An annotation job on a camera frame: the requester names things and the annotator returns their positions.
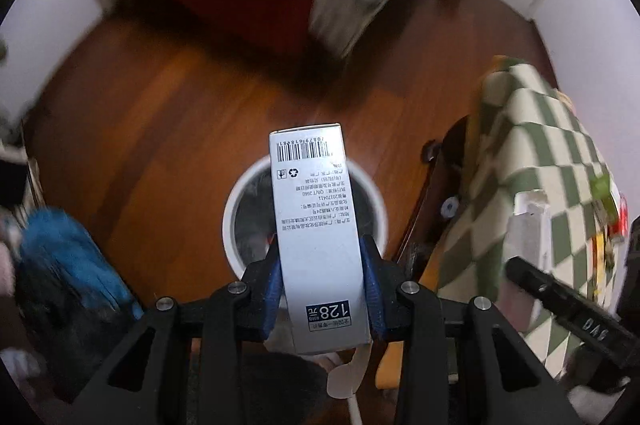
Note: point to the dark wooden table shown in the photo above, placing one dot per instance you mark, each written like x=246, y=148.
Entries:
x=440, y=185

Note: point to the white round trash bin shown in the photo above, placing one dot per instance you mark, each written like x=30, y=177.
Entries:
x=252, y=205

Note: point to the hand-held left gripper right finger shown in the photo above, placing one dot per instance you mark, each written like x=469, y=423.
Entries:
x=372, y=292

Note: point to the blue cloth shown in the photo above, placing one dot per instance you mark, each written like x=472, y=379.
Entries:
x=75, y=255

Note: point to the white small box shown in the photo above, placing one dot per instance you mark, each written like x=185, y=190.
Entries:
x=530, y=230

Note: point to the silver cardboard carton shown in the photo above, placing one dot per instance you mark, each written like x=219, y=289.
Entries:
x=315, y=230

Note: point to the red bed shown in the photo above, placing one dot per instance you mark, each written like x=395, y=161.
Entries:
x=215, y=10

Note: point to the colourful snack packet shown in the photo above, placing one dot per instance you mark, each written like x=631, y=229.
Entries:
x=611, y=210

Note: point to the white plastic spoon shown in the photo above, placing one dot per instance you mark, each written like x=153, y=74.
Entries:
x=347, y=375

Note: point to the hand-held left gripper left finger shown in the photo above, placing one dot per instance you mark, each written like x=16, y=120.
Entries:
x=273, y=290

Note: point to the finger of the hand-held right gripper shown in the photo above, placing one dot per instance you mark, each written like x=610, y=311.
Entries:
x=560, y=300

